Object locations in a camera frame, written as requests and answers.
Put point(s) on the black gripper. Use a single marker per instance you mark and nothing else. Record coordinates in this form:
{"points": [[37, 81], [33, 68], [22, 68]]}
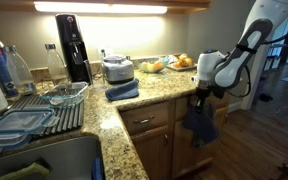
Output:
{"points": [[202, 94]]}

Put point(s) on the blue towel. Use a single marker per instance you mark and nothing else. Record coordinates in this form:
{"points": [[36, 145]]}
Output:
{"points": [[124, 91], [189, 121]]}

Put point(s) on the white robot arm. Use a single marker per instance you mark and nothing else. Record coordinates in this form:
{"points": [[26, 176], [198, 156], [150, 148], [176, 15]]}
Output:
{"points": [[217, 72]]}

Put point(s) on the grey hanging towel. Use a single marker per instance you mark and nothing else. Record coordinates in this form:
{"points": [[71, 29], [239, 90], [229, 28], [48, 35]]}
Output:
{"points": [[205, 131]]}

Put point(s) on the folded blue towel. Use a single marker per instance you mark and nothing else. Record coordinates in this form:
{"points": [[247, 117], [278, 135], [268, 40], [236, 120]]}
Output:
{"points": [[124, 91]]}

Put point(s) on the white plate of bread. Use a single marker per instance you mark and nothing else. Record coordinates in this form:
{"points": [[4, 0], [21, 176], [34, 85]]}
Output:
{"points": [[181, 62]]}

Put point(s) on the glass fruit bowl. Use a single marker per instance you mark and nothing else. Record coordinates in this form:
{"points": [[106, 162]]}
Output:
{"points": [[152, 65]]}

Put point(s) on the wooden lower cabinets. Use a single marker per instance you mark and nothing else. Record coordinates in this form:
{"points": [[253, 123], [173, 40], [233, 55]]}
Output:
{"points": [[164, 146]]}

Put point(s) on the silver kitchen appliance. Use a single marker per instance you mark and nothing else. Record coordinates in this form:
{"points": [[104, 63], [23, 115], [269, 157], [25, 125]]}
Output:
{"points": [[118, 69]]}

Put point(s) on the black soda maker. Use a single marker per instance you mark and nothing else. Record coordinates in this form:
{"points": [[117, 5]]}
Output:
{"points": [[73, 48]]}

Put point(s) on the under-cabinet light bar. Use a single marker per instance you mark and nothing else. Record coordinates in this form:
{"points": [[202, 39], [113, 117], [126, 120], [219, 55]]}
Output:
{"points": [[61, 7]]}

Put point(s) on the grey dish drying mat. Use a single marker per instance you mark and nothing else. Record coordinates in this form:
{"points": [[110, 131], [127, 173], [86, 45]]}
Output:
{"points": [[70, 118]]}

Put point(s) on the glass baking dish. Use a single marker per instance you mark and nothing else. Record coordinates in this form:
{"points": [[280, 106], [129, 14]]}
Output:
{"points": [[66, 95]]}

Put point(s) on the clear bottle with cap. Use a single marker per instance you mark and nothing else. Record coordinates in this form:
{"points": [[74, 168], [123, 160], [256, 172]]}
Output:
{"points": [[56, 67]]}

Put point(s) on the clear plastic bottle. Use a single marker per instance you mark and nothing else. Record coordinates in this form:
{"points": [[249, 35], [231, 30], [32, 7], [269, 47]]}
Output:
{"points": [[19, 72]]}

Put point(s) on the yellow green sponge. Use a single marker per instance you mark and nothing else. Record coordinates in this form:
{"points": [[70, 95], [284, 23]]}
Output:
{"points": [[26, 171]]}

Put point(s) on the blue lidded plastic container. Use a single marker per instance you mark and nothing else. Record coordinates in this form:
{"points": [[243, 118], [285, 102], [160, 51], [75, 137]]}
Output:
{"points": [[17, 126]]}

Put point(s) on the drawer pull handle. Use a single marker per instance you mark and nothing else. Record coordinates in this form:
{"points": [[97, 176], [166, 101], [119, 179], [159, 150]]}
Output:
{"points": [[143, 121]]}

